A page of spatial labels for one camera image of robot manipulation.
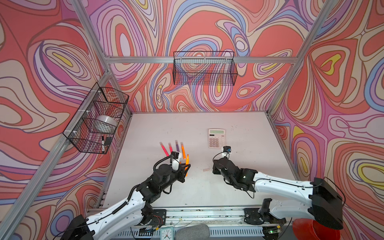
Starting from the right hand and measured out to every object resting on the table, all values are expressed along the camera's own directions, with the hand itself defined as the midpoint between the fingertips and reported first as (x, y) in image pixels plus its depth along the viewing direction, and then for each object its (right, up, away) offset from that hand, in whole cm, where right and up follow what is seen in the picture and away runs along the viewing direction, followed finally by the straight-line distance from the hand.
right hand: (215, 164), depth 82 cm
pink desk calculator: (+4, +13, +20) cm, 24 cm away
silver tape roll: (-56, +24, -9) cm, 61 cm away
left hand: (-13, +1, -5) cm, 14 cm away
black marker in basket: (-56, +13, -10) cm, 59 cm away
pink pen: (-32, +6, +17) cm, 36 cm away
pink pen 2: (-27, +6, +17) cm, 33 cm away
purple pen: (-23, +8, +19) cm, 31 cm away
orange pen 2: (-19, +5, +16) cm, 25 cm away
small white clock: (-24, -29, -14) cm, 40 cm away
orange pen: (-15, +4, -7) cm, 17 cm away
